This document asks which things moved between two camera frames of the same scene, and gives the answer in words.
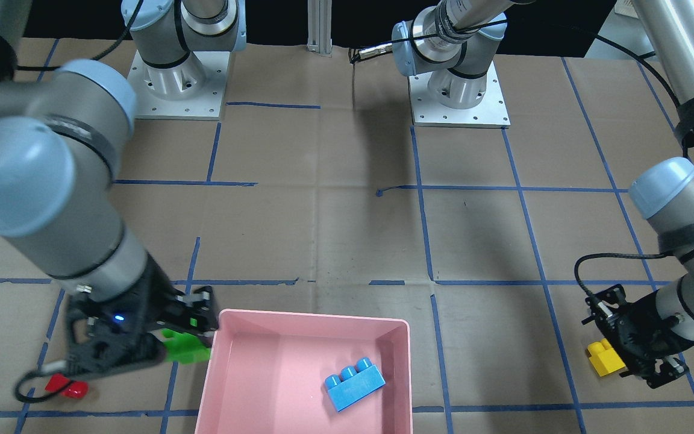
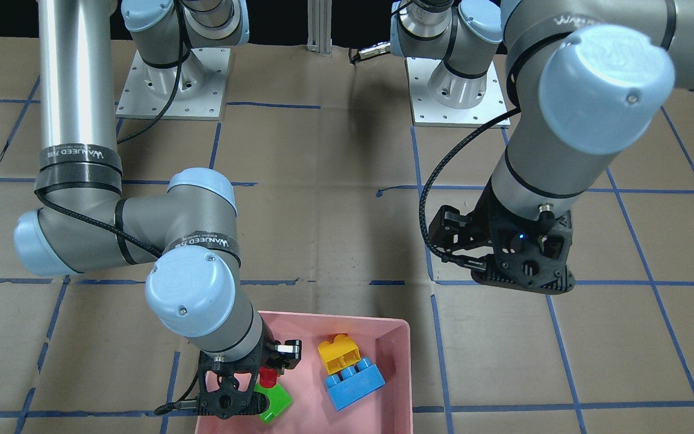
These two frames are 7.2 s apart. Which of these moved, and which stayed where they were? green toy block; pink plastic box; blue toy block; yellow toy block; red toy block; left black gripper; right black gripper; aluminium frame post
Moved: yellow toy block; green toy block; right black gripper; left black gripper; red toy block
Stayed: aluminium frame post; blue toy block; pink plastic box
